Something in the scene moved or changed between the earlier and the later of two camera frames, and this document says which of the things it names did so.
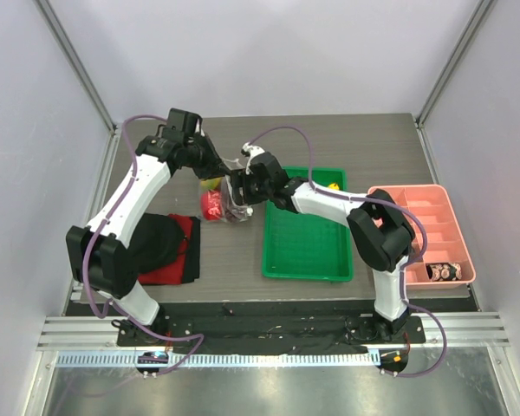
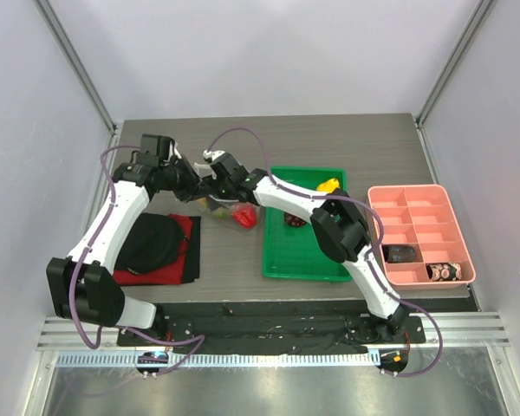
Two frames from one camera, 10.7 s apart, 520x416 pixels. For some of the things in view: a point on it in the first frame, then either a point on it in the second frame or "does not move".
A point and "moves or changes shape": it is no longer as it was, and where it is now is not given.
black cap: [155, 241] does not move
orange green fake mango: [211, 184] moves or changes shape
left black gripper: [215, 166] -> [193, 185]
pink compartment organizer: [446, 263] does not move
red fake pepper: [211, 204] -> [245, 216]
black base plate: [263, 322] does not move
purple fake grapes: [230, 216] -> [294, 220]
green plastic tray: [305, 246] does not move
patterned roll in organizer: [444, 271] does not move
